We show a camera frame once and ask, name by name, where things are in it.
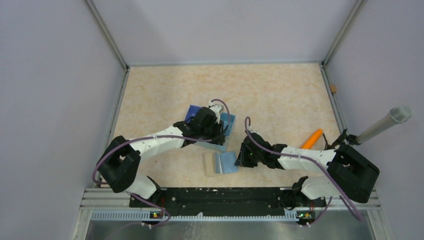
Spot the blue three-compartment box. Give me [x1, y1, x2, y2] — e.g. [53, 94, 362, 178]
[194, 112, 236, 152]

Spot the beige card holder wallet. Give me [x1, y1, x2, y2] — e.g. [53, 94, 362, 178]
[202, 151, 239, 177]

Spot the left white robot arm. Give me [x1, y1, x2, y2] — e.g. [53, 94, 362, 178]
[95, 105, 225, 207]

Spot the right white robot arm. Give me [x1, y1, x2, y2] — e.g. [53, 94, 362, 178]
[235, 132, 380, 206]

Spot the orange cylindrical object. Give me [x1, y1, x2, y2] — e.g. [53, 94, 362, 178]
[300, 128, 323, 149]

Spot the small tan block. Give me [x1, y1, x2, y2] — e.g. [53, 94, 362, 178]
[329, 84, 337, 94]

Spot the silver microphone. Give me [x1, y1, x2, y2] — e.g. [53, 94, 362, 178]
[324, 105, 414, 150]

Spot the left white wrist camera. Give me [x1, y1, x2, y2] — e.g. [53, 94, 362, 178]
[208, 102, 224, 123]

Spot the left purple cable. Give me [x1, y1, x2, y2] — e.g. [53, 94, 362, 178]
[92, 98, 231, 228]

